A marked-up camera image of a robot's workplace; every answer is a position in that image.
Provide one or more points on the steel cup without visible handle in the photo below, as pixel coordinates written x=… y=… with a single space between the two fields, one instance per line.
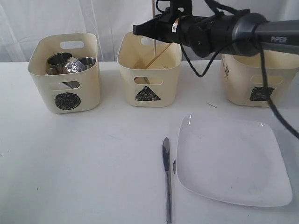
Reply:
x=56 y=63

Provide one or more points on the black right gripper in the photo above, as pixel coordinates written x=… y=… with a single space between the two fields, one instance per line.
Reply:
x=160 y=28

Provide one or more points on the cream bin with triangle mark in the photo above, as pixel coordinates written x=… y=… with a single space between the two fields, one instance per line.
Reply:
x=163 y=74

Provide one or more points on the cream bin with square mark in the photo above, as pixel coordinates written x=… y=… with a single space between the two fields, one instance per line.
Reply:
x=243 y=81

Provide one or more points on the white square plate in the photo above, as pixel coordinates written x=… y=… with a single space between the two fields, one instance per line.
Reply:
x=232 y=161

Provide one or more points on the white backdrop curtain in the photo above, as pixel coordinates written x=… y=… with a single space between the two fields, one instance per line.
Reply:
x=23 y=23

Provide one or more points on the steel bowl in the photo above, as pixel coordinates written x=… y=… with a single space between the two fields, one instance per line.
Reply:
x=73 y=65

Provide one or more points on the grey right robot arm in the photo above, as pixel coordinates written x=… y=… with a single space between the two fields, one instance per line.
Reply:
x=226 y=34

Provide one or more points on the steel table knife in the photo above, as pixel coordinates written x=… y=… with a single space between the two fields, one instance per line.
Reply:
x=167 y=172

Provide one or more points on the cream bin with circle mark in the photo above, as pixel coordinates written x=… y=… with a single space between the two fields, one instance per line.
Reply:
x=66 y=93

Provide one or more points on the steel cup with wire handle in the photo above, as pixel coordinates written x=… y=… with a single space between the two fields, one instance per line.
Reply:
x=88 y=62

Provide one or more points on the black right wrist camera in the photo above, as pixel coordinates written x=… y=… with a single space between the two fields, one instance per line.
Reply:
x=181 y=6

